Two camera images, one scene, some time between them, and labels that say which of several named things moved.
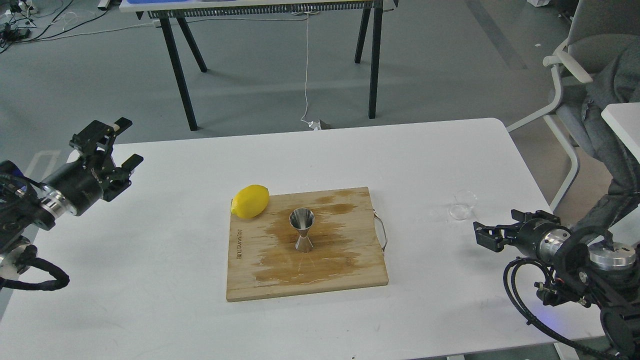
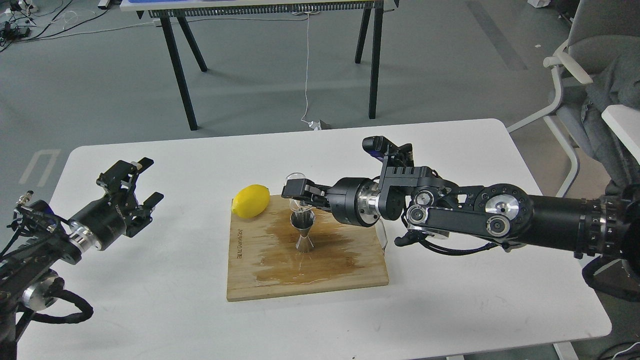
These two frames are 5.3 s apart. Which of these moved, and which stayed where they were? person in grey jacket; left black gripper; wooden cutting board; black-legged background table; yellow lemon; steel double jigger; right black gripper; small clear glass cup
Moved: small clear glass cup; left black gripper; right black gripper
Stayed: black-legged background table; wooden cutting board; steel double jigger; person in grey jacket; yellow lemon
